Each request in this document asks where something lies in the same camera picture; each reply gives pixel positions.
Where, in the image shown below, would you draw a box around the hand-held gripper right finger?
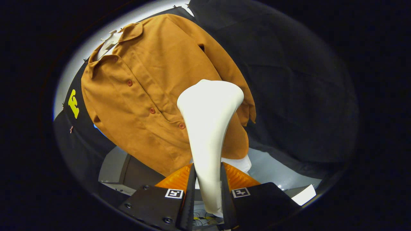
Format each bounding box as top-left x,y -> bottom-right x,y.
220,162 -> 301,231

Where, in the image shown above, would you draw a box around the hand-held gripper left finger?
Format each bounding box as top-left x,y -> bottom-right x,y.
117,163 -> 196,231

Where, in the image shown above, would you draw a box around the white garment steamer head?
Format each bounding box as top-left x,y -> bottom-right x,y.
177,79 -> 244,216

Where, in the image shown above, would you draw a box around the orange button-up shirt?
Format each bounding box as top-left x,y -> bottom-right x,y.
81,13 -> 257,177

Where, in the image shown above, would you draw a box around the white paper sheet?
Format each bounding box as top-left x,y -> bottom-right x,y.
291,184 -> 317,206

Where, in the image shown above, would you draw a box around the black backdrop cloth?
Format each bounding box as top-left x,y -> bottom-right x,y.
53,0 -> 359,196

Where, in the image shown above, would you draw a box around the white mannequin torso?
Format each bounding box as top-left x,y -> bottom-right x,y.
96,30 -> 252,174

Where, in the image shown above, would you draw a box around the tangled cables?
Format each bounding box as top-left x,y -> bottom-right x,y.
194,211 -> 223,227

